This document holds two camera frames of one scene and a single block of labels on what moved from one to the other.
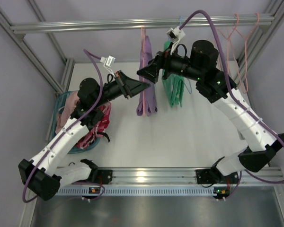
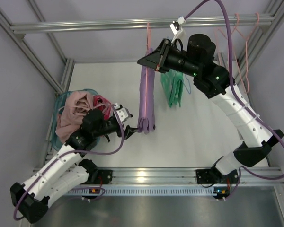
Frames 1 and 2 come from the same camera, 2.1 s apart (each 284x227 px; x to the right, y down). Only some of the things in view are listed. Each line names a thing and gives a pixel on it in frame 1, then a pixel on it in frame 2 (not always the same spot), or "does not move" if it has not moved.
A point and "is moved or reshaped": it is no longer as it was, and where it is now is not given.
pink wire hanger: x=143 y=31 to x=148 y=39
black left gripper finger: x=132 y=86 to x=129 y=131
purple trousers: x=146 y=104 is moved or reshaped
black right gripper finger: x=150 y=71 to x=152 y=59
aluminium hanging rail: x=258 y=20 does not move
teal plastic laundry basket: x=56 y=107 does not move
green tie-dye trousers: x=174 y=86 does not move
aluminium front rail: x=181 y=177 does not move
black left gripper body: x=123 y=85 to x=120 y=128
